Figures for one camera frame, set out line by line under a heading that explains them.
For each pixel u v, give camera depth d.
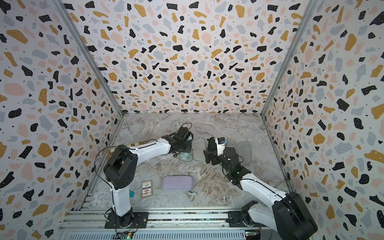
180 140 0.73
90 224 0.73
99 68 0.95
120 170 0.49
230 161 0.63
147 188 0.83
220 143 0.73
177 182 0.84
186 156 0.88
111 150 0.97
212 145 1.01
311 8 0.72
